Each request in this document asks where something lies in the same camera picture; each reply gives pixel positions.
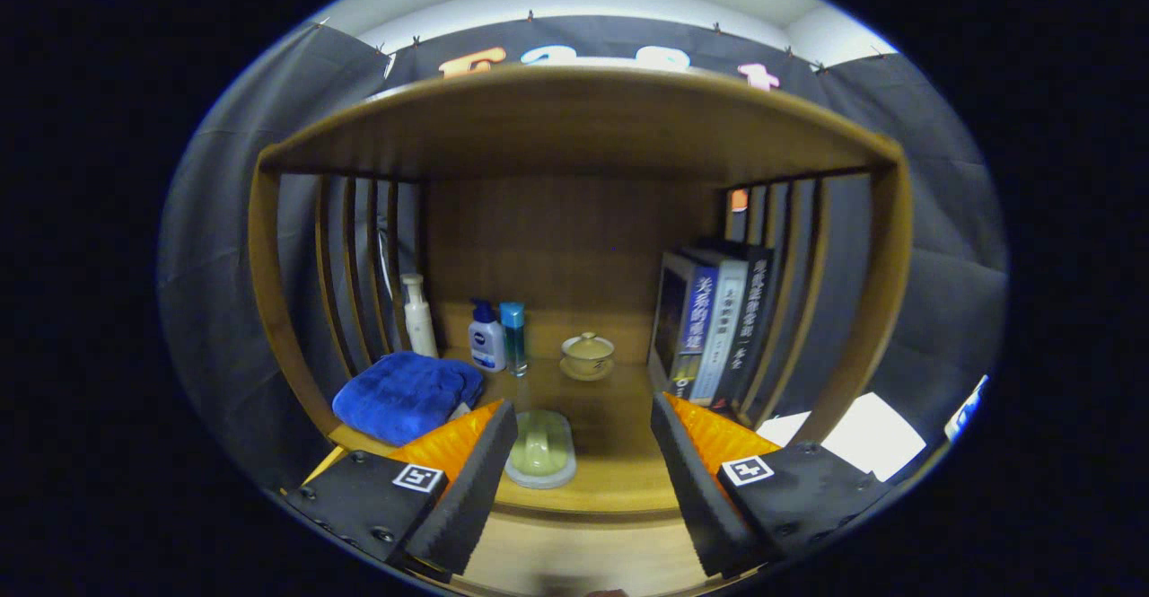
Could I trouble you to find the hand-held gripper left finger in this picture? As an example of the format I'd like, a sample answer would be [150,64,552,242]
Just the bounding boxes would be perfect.
[285,399,520,577]

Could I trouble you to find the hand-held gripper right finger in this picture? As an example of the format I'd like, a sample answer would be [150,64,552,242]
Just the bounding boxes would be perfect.
[650,391,890,580]

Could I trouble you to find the wooden drawer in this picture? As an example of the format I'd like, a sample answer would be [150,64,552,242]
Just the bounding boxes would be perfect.
[301,444,746,597]

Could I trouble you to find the wooden countertop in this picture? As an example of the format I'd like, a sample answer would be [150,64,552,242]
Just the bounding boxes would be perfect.
[328,346,764,517]

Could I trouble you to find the wooden cabinet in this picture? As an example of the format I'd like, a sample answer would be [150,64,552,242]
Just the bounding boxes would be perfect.
[247,65,915,597]

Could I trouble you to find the blue folded towel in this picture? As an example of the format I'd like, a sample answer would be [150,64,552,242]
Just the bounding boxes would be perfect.
[332,351,487,448]

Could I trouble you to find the white bottle with blue cap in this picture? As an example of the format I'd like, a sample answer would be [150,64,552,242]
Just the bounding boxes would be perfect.
[468,299,507,373]

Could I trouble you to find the teal spray bottle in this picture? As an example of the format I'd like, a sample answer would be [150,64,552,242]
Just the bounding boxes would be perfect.
[499,302,530,378]

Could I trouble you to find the book with blue spine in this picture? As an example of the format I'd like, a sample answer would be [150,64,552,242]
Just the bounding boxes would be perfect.
[648,250,721,400]

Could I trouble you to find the beige lidded teacup with saucer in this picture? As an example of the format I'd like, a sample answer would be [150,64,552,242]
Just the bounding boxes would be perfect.
[560,332,617,382]

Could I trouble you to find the white pump bottle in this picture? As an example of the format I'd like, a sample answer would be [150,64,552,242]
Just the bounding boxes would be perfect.
[400,273,440,360]

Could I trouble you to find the white wall shelf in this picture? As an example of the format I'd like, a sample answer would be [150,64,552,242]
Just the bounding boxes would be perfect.
[944,374,990,443]

